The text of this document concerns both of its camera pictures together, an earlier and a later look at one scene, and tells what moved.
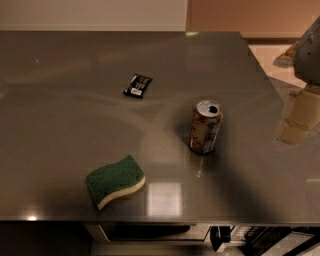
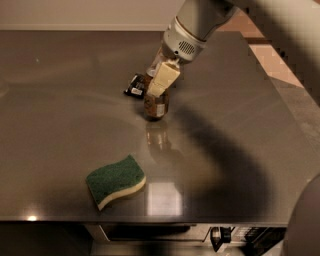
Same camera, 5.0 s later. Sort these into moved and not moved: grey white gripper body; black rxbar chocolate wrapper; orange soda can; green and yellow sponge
Moved: grey white gripper body; orange soda can
Not moved: black rxbar chocolate wrapper; green and yellow sponge
